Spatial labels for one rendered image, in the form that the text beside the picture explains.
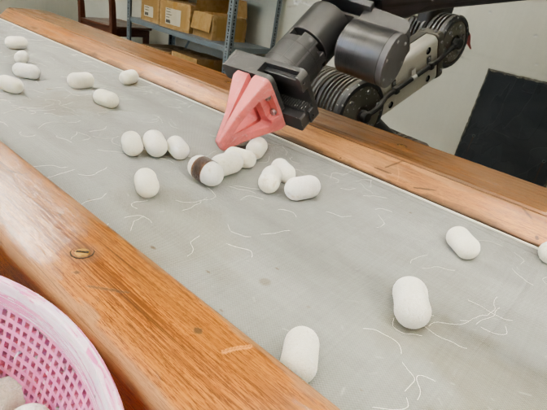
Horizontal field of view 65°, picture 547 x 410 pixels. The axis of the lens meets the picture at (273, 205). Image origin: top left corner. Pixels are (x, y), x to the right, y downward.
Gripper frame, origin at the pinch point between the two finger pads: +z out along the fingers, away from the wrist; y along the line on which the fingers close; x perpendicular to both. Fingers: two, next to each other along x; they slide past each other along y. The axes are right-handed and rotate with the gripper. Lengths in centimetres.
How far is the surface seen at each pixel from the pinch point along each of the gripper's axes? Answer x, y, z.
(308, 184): -0.3, 11.5, 0.6
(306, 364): -10.5, 23.7, 13.6
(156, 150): -3.7, -2.1, 5.8
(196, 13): 109, -202, -127
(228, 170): -1.6, 4.6, 3.4
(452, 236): 2.7, 23.5, -2.0
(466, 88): 139, -35, -151
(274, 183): -1.1, 9.2, 2.3
